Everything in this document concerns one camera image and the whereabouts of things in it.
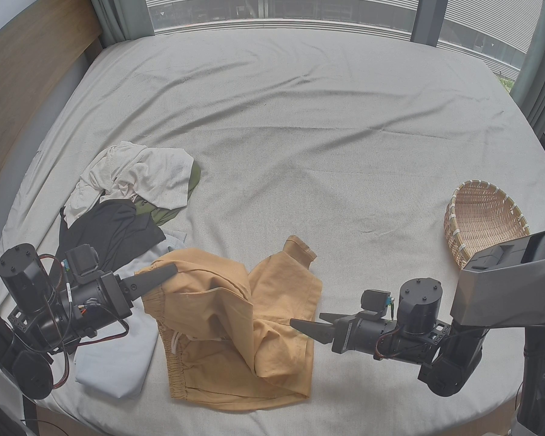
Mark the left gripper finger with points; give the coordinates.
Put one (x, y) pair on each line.
(145, 282)

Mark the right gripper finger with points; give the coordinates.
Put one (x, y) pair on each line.
(318, 332)
(334, 319)

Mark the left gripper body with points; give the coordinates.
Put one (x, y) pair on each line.
(104, 298)

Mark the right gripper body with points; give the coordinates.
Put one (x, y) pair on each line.
(363, 334)

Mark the tan shorts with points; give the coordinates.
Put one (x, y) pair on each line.
(209, 284)

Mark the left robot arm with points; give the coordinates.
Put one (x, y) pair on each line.
(22, 270)

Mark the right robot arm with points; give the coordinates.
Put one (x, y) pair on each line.
(504, 289)

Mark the black garment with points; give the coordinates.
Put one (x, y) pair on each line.
(113, 230)

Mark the pale grey garment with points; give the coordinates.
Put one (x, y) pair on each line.
(113, 361)

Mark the green garment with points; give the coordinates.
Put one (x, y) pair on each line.
(161, 218)

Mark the white garment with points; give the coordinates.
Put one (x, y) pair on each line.
(154, 175)

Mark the round woven basket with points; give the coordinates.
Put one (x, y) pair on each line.
(486, 216)

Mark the bed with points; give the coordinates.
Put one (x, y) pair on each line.
(299, 152)

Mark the window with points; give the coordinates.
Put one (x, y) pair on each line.
(429, 7)

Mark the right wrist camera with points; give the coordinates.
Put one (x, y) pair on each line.
(373, 300)

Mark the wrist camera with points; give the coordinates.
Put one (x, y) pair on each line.
(84, 261)
(373, 300)

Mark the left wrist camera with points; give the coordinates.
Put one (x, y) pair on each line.
(84, 261)

